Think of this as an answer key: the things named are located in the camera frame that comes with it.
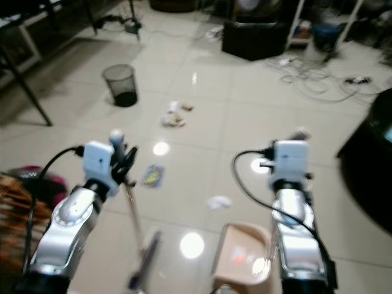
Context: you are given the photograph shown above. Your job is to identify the small white paper wad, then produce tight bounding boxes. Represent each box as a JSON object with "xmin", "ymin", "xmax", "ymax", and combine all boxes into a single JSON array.
[{"xmin": 207, "ymin": 195, "xmax": 233, "ymax": 210}]

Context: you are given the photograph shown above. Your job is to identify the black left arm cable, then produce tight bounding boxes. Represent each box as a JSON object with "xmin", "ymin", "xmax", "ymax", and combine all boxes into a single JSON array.
[{"xmin": 27, "ymin": 145, "xmax": 86, "ymax": 270}]

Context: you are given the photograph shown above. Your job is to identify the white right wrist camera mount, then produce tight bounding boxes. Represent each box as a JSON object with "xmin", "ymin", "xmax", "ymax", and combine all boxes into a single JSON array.
[{"xmin": 273, "ymin": 140, "xmax": 311, "ymax": 186}]

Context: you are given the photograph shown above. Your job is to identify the white power strip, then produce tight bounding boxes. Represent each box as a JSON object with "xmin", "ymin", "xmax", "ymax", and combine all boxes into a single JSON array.
[{"xmin": 345, "ymin": 75, "xmax": 372, "ymax": 86}]

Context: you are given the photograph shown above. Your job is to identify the black-legged table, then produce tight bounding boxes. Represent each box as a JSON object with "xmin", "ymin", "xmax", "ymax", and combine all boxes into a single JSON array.
[{"xmin": 0, "ymin": 0, "xmax": 92, "ymax": 127}]

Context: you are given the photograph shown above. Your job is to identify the black box speaker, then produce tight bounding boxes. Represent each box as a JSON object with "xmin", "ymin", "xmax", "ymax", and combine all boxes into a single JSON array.
[{"xmin": 221, "ymin": 20, "xmax": 290, "ymax": 61}]

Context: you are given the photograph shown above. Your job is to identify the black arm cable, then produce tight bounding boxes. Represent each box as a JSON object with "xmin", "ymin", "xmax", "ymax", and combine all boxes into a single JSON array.
[
  {"xmin": 27, "ymin": 145, "xmax": 86, "ymax": 270},
  {"xmin": 232, "ymin": 149, "xmax": 326, "ymax": 270}
]

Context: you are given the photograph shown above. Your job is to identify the black tripod stand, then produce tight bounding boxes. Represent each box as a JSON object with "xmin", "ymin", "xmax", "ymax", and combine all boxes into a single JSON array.
[{"xmin": 93, "ymin": 0, "xmax": 143, "ymax": 41}]

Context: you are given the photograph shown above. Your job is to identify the black mesh waste bin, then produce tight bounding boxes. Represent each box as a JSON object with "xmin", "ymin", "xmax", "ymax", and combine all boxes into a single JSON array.
[{"xmin": 102, "ymin": 63, "xmax": 138, "ymax": 108}]

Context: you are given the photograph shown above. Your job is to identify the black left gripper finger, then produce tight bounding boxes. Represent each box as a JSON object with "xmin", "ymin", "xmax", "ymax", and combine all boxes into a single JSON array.
[{"xmin": 122, "ymin": 146, "xmax": 138, "ymax": 181}]

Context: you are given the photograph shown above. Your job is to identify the dark red round object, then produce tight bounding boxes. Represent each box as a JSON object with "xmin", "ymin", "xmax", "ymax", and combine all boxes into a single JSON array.
[{"xmin": 17, "ymin": 165, "xmax": 69, "ymax": 200}]

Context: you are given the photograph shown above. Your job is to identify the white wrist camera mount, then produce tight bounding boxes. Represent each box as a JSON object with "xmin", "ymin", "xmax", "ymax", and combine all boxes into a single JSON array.
[
  {"xmin": 273, "ymin": 140, "xmax": 311, "ymax": 186},
  {"xmin": 83, "ymin": 140, "xmax": 117, "ymax": 198}
]

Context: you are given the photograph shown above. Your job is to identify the blue bucket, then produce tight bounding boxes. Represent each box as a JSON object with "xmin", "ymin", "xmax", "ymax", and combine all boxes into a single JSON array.
[{"xmin": 311, "ymin": 22, "xmax": 348, "ymax": 51}]

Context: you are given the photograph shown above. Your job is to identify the white shelf frame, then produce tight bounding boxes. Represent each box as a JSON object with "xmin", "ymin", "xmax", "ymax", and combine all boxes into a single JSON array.
[{"xmin": 287, "ymin": 0, "xmax": 367, "ymax": 62}]

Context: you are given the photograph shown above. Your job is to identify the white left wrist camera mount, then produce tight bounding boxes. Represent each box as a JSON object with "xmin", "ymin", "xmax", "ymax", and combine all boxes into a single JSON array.
[{"xmin": 83, "ymin": 140, "xmax": 117, "ymax": 198}]

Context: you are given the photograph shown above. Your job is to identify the yellow and blue wrapper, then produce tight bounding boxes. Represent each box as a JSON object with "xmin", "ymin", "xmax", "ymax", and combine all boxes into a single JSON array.
[{"xmin": 142, "ymin": 165, "xmax": 166, "ymax": 187}]

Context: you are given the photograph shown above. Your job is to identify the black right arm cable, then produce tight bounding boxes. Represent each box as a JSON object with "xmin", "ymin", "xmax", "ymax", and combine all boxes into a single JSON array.
[{"xmin": 232, "ymin": 149, "xmax": 326, "ymax": 270}]

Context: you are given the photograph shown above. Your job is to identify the broom with thin metal handle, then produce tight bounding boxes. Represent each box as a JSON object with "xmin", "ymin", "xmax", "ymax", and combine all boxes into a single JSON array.
[{"xmin": 110, "ymin": 129, "xmax": 164, "ymax": 291}]

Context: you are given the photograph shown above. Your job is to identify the crumpled white paper scraps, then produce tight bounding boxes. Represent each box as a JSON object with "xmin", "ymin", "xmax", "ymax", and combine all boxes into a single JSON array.
[{"xmin": 162, "ymin": 100, "xmax": 195, "ymax": 128}]

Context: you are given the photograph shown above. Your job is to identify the orange wicker basket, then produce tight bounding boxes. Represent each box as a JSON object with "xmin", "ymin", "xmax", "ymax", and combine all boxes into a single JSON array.
[{"xmin": 0, "ymin": 174, "xmax": 56, "ymax": 273}]

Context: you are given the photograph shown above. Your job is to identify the tangled white floor cables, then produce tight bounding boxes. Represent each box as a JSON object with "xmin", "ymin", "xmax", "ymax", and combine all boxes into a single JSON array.
[{"xmin": 265, "ymin": 56, "xmax": 375, "ymax": 103}]

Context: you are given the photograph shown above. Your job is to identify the black round furniture piece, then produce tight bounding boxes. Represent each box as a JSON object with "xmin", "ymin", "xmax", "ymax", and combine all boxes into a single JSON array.
[{"xmin": 336, "ymin": 88, "xmax": 392, "ymax": 219}]

